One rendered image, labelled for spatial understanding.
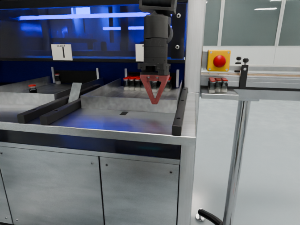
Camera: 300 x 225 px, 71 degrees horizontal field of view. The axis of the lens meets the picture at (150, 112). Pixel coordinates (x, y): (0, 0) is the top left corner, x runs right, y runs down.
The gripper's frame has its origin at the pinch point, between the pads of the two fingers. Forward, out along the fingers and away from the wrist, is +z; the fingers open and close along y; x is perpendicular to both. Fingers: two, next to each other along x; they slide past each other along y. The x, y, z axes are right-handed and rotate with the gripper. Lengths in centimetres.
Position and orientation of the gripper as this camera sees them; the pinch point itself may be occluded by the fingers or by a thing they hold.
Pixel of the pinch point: (154, 100)
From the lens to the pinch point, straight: 53.3
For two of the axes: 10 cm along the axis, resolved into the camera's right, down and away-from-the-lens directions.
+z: -0.1, 9.8, 2.2
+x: -9.8, -0.5, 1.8
